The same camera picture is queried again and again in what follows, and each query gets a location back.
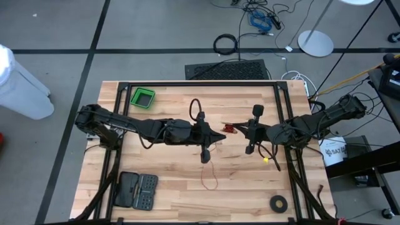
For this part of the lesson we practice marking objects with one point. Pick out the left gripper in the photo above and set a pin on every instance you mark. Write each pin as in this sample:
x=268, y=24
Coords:
x=201, y=134

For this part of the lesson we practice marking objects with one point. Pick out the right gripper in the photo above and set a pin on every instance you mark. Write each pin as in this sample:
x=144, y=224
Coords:
x=257, y=132

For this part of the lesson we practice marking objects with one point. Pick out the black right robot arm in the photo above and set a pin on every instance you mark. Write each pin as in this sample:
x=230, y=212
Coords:
x=312, y=123

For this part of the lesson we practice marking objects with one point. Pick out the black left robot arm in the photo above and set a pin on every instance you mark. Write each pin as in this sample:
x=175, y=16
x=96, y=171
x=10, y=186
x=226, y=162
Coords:
x=147, y=128

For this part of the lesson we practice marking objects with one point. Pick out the black floor mat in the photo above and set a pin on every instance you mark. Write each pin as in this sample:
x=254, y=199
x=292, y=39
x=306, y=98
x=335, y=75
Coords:
x=231, y=70

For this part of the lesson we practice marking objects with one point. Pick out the black tape roll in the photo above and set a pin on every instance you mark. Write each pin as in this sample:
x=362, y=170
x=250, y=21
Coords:
x=272, y=204

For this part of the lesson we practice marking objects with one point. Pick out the open black bit set case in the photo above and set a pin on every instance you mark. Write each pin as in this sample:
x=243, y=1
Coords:
x=147, y=190

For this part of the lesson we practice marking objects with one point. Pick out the green square plastic bin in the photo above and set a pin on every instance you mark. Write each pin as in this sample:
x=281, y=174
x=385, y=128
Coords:
x=133, y=99

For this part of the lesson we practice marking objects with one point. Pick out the small white adapter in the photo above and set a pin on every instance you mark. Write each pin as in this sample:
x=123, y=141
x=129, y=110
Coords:
x=289, y=49

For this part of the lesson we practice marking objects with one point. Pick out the floor lamp with round base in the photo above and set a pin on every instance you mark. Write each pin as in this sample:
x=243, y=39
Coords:
x=315, y=43

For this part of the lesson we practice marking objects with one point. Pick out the black power brick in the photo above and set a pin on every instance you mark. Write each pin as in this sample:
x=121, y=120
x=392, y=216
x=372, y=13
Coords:
x=276, y=22

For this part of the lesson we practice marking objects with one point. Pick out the black side table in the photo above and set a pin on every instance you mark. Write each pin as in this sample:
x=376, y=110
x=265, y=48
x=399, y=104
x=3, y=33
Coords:
x=359, y=161

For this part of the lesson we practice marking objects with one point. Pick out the slanted black pole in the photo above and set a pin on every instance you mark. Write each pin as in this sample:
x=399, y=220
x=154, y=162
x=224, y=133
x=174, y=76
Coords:
x=350, y=46

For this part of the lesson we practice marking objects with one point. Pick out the red clamp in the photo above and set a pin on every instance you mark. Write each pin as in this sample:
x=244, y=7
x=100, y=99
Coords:
x=342, y=221

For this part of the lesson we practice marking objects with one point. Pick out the black device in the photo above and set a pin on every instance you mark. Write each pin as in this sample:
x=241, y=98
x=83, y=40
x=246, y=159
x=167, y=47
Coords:
x=392, y=82

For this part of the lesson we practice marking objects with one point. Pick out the black round caster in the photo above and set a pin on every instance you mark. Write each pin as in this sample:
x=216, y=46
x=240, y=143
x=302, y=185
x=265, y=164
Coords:
x=387, y=213

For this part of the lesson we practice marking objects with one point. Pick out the black caster wheel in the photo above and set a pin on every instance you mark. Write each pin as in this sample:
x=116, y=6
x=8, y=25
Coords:
x=394, y=37

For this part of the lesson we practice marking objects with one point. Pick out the white trash bin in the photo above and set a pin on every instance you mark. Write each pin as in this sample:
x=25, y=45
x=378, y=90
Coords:
x=22, y=90

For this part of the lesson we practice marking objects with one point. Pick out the black aluminium table frame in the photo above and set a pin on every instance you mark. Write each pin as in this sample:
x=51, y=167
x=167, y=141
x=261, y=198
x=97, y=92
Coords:
x=203, y=84

